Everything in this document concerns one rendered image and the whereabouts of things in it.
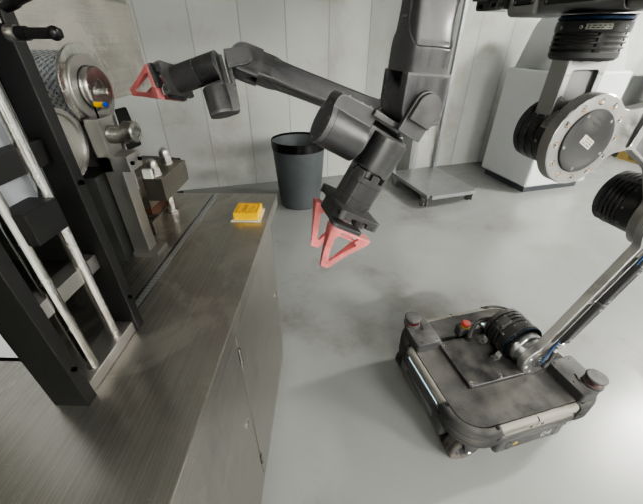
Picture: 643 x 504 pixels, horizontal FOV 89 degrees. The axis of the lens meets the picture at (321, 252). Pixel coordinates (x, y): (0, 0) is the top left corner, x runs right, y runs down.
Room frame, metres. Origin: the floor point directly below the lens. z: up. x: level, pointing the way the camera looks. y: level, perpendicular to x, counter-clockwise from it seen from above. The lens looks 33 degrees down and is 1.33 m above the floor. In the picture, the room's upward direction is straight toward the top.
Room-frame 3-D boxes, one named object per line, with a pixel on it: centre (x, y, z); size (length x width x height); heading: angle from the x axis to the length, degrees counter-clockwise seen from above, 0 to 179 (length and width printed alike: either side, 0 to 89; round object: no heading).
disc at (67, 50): (0.70, 0.45, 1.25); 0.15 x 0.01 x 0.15; 179
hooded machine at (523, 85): (3.52, -2.34, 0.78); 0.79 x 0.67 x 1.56; 105
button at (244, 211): (0.85, 0.21, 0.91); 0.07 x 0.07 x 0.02; 89
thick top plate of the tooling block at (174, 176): (0.88, 0.60, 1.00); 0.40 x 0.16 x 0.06; 89
